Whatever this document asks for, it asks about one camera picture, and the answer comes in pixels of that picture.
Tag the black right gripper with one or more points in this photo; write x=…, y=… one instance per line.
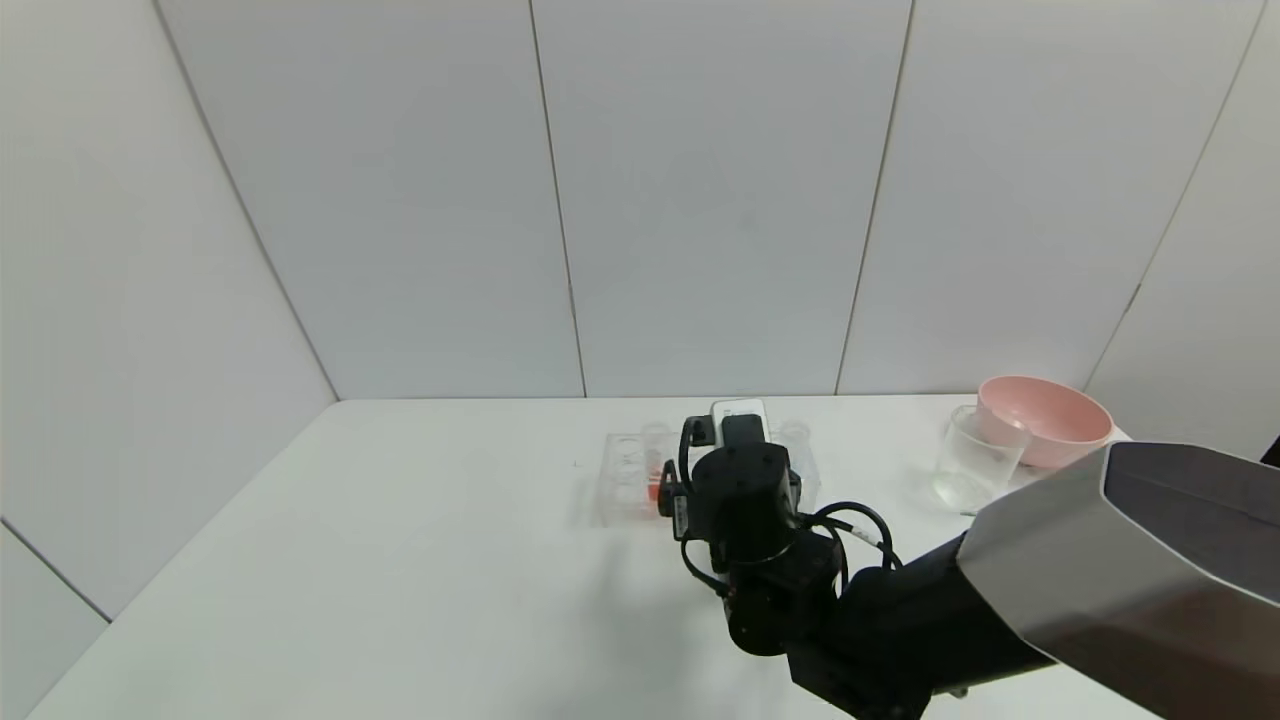
x=679, y=514

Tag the blue pigment plastic test tube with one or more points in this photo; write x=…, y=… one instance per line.
x=795, y=435

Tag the orange pigment plastic test tube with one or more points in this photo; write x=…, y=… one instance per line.
x=655, y=491

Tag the pink plastic bowl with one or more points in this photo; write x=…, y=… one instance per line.
x=1045, y=420

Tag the clear acrylic test tube rack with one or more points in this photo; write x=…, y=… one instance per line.
x=625, y=480

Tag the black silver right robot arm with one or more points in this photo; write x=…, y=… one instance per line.
x=1100, y=560

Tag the clear glass beaker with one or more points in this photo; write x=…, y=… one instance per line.
x=968, y=475

